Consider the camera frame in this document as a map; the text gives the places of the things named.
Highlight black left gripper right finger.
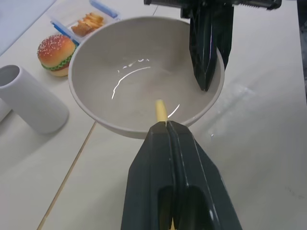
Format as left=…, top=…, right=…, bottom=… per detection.
left=166, top=121, right=242, bottom=230

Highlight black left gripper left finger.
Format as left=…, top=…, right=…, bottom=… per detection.
left=120, top=121, right=178, bottom=230

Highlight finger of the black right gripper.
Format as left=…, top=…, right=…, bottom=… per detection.
left=210, top=0, right=235, bottom=70
left=189, top=0, right=218, bottom=92

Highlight white cylindrical cup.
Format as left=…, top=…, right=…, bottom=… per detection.
left=0, top=64, right=70, bottom=134

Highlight large grey bowl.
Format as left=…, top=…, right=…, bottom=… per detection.
left=68, top=16, right=226, bottom=140

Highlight toy french fries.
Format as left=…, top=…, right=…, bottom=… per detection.
left=71, top=12, right=105, bottom=37

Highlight toy hamburger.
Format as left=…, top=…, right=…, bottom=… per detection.
left=36, top=34, right=77, bottom=77

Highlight clear container with blue clips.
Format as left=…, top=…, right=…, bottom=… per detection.
left=49, top=0, right=122, bottom=45

